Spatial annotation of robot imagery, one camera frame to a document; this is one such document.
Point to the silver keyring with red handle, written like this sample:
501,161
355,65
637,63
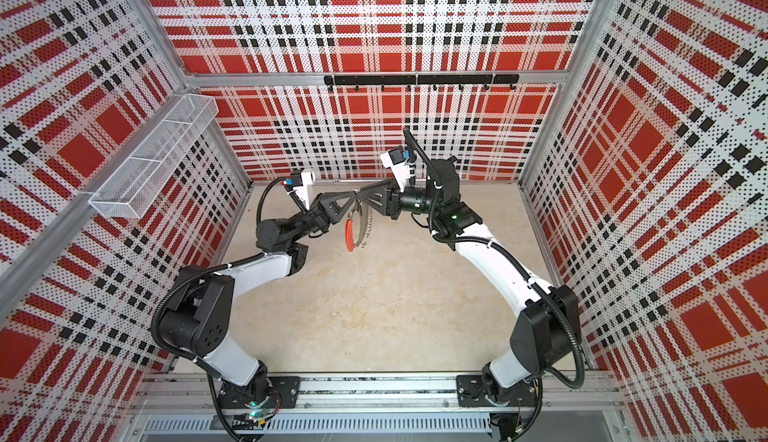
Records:
358,226

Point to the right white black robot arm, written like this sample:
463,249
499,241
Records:
546,337

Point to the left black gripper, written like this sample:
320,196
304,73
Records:
324,212

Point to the black hook rail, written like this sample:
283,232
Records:
356,81

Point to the wrist white camera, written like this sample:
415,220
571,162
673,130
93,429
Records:
398,160
298,186

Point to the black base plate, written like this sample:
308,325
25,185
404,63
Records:
262,392
481,390

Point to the white wire mesh basket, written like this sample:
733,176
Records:
134,185

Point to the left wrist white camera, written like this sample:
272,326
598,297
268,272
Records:
298,186

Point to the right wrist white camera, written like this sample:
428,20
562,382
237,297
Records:
398,160

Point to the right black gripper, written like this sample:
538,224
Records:
392,199

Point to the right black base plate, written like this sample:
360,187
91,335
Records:
481,390

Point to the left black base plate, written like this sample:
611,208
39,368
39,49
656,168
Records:
262,392

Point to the aluminium front rail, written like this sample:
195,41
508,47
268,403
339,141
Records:
430,406

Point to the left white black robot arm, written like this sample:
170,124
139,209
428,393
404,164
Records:
192,320

